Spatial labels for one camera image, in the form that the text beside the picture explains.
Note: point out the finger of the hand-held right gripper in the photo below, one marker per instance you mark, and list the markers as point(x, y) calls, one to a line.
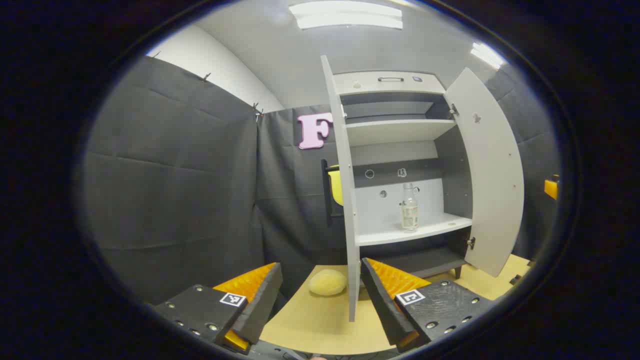
point(551, 189)

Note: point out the yellow fuzzy sponge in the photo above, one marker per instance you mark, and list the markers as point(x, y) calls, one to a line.
point(327, 282)

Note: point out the grey cabinet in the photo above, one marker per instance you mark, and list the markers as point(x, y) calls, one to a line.
point(400, 132)

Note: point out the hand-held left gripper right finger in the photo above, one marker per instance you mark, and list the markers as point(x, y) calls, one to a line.
point(382, 305)

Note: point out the clear glass bottle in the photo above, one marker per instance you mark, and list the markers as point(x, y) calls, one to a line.
point(410, 215)

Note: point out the long ceiling light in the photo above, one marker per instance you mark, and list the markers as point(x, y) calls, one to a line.
point(487, 55)
point(345, 15)

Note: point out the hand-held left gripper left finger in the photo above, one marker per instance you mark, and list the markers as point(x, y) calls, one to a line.
point(262, 305)

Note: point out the grey cabinet door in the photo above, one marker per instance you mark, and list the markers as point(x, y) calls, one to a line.
point(350, 225)
point(492, 175)

